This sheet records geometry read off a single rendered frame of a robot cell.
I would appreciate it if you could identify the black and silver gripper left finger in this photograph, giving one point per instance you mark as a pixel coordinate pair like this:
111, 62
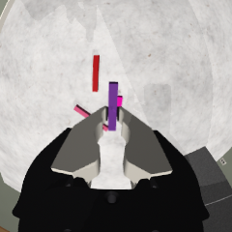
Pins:
73, 153

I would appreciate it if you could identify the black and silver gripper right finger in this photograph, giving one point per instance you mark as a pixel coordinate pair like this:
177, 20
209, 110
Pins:
149, 155

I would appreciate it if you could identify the pink rod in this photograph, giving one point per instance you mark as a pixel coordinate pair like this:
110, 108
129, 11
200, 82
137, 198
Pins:
85, 113

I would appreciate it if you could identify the purple rod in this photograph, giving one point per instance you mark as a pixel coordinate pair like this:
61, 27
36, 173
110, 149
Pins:
112, 105

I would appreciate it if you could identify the red rod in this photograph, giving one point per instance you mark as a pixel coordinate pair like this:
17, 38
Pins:
96, 63

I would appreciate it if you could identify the magenta rod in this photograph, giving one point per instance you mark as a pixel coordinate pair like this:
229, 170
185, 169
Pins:
119, 102

